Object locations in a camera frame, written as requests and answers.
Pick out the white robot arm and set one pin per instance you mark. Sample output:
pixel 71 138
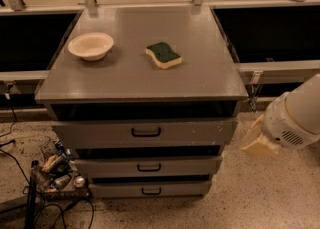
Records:
pixel 311 86

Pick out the tray of cluttered items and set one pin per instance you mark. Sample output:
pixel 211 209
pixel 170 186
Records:
pixel 54 177

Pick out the grey drawer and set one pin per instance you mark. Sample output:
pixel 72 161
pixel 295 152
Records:
pixel 150 189
pixel 148 167
pixel 148 133

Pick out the grey top drawer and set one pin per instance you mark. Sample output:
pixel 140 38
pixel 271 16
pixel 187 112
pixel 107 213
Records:
pixel 148 133

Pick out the grey bottom drawer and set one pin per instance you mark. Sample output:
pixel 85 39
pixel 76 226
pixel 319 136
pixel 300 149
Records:
pixel 150 189

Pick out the green yellow sponge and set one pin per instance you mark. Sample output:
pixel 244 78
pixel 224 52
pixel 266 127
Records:
pixel 163 55

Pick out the grey drawer cabinet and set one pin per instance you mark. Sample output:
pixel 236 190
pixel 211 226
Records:
pixel 127 84

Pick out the silver can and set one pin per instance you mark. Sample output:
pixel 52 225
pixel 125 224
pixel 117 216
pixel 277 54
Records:
pixel 79 182

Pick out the grey middle drawer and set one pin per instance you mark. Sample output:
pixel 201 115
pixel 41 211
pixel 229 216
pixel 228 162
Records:
pixel 148 167

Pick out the white bowl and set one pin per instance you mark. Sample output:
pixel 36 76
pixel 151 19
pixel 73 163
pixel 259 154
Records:
pixel 91 46

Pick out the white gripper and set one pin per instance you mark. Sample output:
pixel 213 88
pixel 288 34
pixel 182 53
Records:
pixel 282 125

